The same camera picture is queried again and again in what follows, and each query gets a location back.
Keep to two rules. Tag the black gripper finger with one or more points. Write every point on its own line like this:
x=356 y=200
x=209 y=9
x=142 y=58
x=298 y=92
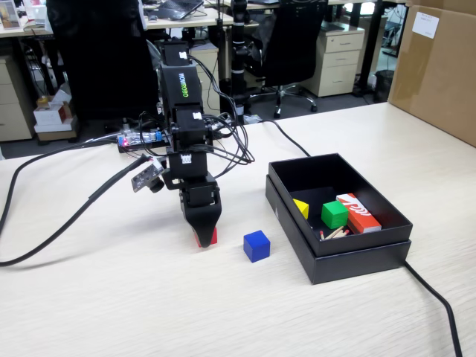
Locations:
x=202 y=223

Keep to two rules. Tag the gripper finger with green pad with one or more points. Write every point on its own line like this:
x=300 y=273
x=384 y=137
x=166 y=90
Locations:
x=182 y=204

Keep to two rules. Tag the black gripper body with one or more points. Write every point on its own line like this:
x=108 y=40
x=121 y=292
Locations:
x=193 y=195

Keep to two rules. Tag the red cube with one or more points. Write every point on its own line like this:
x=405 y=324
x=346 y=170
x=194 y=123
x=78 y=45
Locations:
x=213 y=236

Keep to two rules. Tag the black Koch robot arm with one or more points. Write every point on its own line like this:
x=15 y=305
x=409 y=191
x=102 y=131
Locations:
x=182 y=93

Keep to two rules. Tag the blue cube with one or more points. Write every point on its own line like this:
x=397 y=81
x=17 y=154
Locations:
x=256 y=247

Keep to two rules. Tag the yellow cube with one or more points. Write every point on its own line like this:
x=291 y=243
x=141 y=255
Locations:
x=302 y=209

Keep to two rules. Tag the green cube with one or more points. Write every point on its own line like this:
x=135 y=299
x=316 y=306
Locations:
x=334 y=215

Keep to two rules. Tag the controller board with red LED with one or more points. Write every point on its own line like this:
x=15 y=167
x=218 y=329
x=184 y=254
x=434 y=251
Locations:
x=124 y=141

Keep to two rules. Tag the black pole with white bands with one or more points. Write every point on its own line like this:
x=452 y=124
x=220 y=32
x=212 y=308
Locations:
x=238 y=74

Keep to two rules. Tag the black inner box tray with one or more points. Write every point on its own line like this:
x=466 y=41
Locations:
x=323 y=175

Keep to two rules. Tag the flat white box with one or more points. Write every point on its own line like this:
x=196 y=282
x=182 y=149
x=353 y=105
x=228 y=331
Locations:
x=56 y=128

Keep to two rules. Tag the black outer box base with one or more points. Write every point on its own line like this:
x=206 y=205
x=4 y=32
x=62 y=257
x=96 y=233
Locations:
x=353 y=267

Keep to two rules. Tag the orange white matchbox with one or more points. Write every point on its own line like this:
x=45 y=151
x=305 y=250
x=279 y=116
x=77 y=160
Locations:
x=360 y=217

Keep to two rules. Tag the white carton box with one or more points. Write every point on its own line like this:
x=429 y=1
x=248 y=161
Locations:
x=48 y=115

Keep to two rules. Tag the large black office chair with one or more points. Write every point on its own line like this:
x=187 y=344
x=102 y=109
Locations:
x=104 y=56

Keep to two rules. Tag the beige office desk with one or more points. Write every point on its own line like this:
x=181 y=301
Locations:
x=208 y=18
x=15 y=31

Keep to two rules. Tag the black swivel chair chrome base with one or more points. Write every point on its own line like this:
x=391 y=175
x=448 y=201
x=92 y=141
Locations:
x=294 y=44

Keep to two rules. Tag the black laptop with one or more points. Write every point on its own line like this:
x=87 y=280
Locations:
x=175 y=9

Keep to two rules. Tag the beige drawer cabinet with lock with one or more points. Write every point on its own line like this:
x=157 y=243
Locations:
x=340 y=56

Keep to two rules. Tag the black trash bin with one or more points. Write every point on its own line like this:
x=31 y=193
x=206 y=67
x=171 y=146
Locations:
x=384 y=87

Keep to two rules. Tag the black desk leg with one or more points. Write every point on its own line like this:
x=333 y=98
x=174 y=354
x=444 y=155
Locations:
x=372 y=48

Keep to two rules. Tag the white desktop box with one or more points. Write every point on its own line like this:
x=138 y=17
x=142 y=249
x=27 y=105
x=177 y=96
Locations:
x=37 y=13

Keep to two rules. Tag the framed picture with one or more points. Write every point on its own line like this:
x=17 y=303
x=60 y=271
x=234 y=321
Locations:
x=9 y=15

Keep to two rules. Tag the large brown cardboard box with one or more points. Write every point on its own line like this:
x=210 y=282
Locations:
x=439 y=74

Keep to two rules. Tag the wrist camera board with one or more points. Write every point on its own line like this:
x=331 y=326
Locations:
x=145 y=178

